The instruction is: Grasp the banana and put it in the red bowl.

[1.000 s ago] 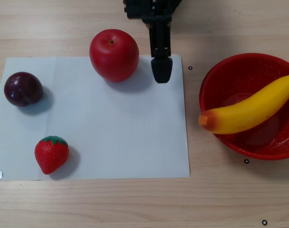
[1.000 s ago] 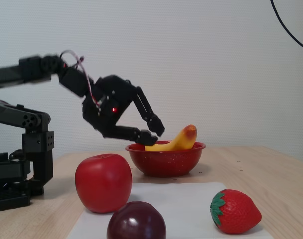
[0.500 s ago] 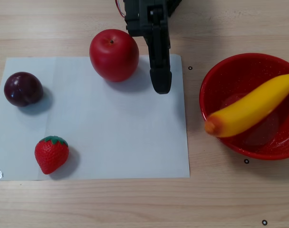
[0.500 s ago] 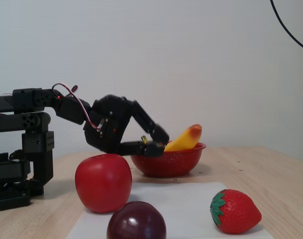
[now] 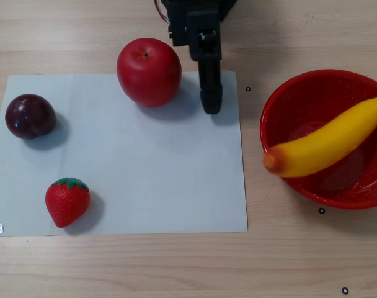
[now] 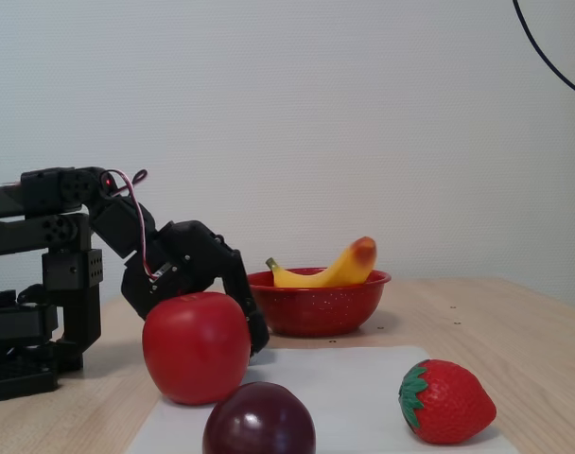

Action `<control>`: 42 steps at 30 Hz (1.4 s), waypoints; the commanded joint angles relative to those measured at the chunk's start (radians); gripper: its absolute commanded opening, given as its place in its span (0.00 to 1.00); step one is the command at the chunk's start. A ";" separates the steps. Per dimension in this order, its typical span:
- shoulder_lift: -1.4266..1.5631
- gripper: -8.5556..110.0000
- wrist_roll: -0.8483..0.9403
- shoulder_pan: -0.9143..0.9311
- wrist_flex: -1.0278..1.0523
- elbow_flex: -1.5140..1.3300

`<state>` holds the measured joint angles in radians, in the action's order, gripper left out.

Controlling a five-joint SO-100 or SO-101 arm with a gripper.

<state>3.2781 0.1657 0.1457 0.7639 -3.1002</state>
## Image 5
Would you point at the red toy strawberry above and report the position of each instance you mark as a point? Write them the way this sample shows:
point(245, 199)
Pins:
point(67, 205)

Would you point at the red speckled enamel bowl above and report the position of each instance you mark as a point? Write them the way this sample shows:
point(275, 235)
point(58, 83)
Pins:
point(315, 99)

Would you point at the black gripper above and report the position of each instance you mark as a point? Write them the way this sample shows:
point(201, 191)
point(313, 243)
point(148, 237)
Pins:
point(206, 49)

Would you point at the red toy apple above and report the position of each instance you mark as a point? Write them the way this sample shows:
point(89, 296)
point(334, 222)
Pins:
point(148, 74)

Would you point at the white paper sheet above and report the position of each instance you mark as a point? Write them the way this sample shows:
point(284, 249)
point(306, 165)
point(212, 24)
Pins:
point(145, 170)

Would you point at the dark purple toy plum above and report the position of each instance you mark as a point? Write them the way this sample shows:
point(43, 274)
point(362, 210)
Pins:
point(30, 116)

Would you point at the yellow toy banana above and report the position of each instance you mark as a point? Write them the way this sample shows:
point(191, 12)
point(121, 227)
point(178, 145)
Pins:
point(331, 142)

